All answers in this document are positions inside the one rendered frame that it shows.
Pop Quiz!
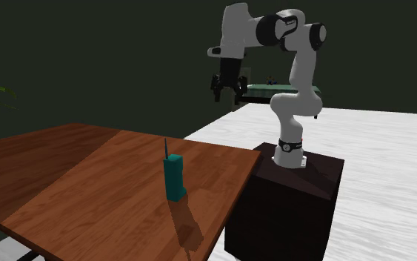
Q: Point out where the teal phone with antenna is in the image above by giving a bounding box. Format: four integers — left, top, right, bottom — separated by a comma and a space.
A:
162, 137, 188, 202

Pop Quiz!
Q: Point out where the green-topped table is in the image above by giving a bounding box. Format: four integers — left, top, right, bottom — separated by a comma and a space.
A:
236, 76, 321, 105

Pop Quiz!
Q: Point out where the dark robot stand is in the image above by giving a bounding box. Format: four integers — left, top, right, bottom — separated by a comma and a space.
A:
224, 142, 345, 261

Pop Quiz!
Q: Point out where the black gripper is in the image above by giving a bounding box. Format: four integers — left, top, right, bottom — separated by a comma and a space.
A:
210, 56, 248, 103

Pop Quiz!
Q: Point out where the brown wooden table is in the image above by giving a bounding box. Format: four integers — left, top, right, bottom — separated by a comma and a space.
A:
0, 122, 262, 261

